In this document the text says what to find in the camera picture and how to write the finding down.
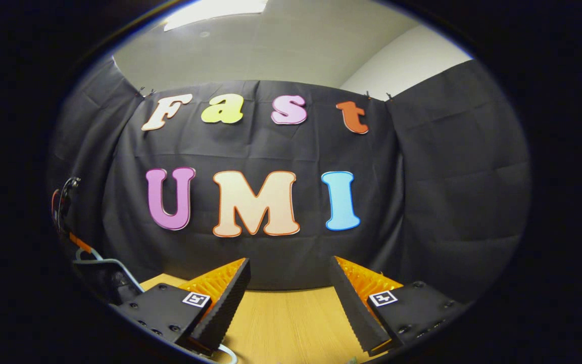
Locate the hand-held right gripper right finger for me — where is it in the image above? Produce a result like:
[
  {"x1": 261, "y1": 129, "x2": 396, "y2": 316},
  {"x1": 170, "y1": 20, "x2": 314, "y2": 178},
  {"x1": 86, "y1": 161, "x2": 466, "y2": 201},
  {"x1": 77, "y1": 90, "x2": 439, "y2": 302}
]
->
[{"x1": 327, "y1": 255, "x2": 469, "y2": 354}]

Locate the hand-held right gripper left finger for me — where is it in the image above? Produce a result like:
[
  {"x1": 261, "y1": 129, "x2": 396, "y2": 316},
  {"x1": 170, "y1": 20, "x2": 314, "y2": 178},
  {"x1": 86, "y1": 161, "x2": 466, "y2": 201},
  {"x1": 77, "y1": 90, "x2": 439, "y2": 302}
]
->
[{"x1": 110, "y1": 257, "x2": 252, "y2": 354}]

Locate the white suitcase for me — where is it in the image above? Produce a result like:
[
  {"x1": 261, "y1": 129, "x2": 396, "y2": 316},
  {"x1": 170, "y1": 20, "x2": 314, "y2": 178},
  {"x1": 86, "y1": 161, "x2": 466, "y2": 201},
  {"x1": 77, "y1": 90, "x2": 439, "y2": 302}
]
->
[{"x1": 72, "y1": 247, "x2": 239, "y2": 364}]

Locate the black backdrop cloth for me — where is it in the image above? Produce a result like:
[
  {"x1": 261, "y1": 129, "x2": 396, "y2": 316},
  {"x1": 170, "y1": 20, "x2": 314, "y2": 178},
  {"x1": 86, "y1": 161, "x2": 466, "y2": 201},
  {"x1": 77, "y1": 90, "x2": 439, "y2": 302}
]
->
[{"x1": 47, "y1": 55, "x2": 533, "y2": 304}]

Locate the ceiling light panel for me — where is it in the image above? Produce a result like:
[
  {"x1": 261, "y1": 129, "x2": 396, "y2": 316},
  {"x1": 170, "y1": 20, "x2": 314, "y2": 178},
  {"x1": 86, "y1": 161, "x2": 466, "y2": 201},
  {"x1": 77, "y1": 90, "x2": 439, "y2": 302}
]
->
[{"x1": 162, "y1": 0, "x2": 269, "y2": 32}]

